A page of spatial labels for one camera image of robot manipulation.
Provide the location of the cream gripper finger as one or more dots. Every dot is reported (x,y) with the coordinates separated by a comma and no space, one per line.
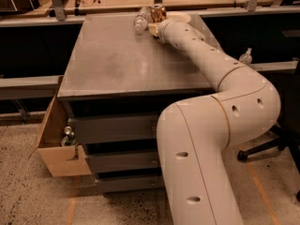
(153,28)

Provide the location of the orange patterned drink can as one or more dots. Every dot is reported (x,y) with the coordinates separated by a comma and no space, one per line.
(158,13)

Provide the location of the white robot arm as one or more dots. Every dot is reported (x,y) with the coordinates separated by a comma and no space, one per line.
(192,133)

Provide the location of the clear plastic water bottle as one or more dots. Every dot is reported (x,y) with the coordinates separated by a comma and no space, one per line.
(142,20)

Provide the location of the hand sanitizer pump bottle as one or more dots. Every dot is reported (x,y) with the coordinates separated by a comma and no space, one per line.
(246,57)

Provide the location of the silver can in box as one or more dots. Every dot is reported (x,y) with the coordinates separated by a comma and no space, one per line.
(68,131)

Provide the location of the green bottle in box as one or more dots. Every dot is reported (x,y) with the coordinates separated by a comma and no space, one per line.
(69,140)

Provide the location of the white ceramic bowl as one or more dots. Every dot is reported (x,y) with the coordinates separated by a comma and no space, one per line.
(178,16)

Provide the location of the grey three-drawer cabinet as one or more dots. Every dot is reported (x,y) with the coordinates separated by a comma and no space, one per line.
(116,84)

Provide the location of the cardboard box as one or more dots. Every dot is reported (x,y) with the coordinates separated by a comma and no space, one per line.
(60,160)

